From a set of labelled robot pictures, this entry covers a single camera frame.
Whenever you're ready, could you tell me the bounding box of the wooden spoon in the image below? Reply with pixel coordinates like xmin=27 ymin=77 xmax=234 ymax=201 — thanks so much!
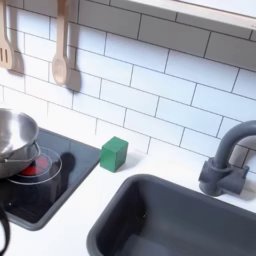
xmin=51 ymin=0 xmax=71 ymax=86

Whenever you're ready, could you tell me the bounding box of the wooden slotted spatula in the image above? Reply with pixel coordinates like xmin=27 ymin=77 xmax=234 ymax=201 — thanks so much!
xmin=0 ymin=0 xmax=15 ymax=70

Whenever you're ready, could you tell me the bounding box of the green block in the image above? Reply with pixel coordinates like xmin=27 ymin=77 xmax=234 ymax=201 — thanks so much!
xmin=99 ymin=135 xmax=130 ymax=173

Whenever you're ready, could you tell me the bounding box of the grey tap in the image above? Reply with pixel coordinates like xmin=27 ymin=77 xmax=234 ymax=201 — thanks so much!
xmin=198 ymin=119 xmax=256 ymax=198

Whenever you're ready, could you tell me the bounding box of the grey sink basin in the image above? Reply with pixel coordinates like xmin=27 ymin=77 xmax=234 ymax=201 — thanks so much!
xmin=86 ymin=173 xmax=256 ymax=256

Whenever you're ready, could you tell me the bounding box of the thin black cable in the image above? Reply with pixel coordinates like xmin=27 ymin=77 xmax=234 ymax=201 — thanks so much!
xmin=0 ymin=206 xmax=12 ymax=256

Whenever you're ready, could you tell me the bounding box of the black stove top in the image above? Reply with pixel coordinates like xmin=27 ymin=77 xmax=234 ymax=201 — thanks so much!
xmin=0 ymin=127 xmax=102 ymax=232

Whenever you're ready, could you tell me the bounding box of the steel pot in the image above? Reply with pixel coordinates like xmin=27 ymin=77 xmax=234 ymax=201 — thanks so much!
xmin=0 ymin=107 xmax=42 ymax=180

